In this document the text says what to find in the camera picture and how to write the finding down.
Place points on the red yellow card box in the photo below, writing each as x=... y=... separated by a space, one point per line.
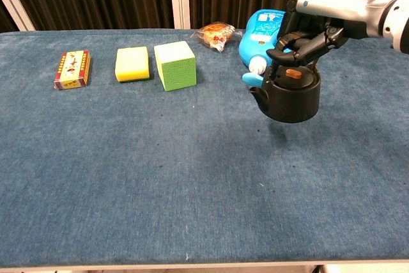
x=73 y=69

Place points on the yellow green sponge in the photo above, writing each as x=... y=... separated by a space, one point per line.
x=132 y=63

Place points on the wrapped bread snack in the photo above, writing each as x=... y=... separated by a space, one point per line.
x=215 y=34

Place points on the blue detergent bottle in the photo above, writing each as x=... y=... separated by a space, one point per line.
x=260 y=39

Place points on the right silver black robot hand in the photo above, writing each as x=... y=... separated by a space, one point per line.
x=335 y=7

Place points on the black teapot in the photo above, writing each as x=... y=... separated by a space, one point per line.
x=292 y=97

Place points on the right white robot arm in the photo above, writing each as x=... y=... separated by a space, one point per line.
x=397 y=23

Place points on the green foam cube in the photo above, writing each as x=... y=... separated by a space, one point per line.
x=175 y=66

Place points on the blue table cloth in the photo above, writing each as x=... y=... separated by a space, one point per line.
x=159 y=164

